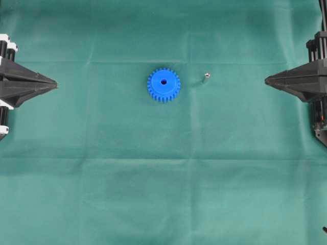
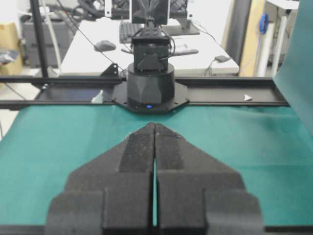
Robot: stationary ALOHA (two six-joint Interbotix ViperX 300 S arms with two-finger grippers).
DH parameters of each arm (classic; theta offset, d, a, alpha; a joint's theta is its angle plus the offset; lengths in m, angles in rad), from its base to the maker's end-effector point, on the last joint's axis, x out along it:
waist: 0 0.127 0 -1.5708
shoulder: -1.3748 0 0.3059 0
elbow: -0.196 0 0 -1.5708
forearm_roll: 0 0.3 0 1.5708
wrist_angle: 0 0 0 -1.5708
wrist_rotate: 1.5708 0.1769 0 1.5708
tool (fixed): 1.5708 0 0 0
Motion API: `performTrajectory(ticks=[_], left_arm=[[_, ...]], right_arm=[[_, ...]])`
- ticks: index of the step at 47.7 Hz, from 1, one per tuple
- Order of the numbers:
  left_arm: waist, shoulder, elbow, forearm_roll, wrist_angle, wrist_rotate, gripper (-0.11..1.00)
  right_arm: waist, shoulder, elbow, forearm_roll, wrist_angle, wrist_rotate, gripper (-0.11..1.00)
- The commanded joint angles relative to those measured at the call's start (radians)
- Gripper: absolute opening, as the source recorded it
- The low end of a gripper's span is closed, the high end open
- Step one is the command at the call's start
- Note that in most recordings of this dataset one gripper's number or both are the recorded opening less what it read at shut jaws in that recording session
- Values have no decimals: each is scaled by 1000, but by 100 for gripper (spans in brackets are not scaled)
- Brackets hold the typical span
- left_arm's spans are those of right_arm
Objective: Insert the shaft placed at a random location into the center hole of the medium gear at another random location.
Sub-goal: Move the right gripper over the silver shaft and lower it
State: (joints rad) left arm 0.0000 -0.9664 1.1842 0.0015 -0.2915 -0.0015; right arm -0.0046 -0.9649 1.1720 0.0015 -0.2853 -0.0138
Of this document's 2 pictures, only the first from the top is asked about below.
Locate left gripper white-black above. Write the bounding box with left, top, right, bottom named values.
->
left=0, top=33, right=58, bottom=140

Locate small silver metal shaft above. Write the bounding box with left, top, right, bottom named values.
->
left=202, top=73, right=211, bottom=84

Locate green cloth mat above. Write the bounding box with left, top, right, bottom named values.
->
left=1, top=1, right=326, bottom=244

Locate blue plastic gear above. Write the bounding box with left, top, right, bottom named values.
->
left=147, top=67, right=181, bottom=103

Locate black cable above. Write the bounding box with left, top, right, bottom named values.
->
left=318, top=0, right=327, bottom=33

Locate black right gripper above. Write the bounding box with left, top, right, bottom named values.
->
left=265, top=30, right=327, bottom=149

